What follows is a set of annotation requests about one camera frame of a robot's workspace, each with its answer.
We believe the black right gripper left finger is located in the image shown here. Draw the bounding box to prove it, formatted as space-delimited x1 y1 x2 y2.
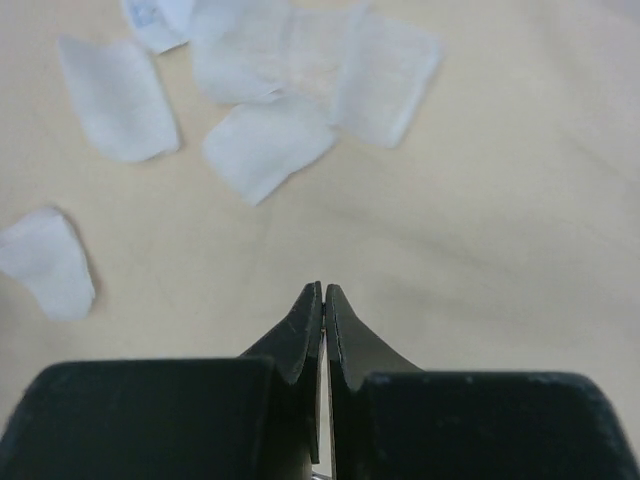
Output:
1 283 323 479

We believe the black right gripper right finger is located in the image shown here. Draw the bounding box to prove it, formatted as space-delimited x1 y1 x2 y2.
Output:
325 285 639 479

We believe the white gauze pad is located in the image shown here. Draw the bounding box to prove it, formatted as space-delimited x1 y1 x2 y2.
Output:
1 207 96 321

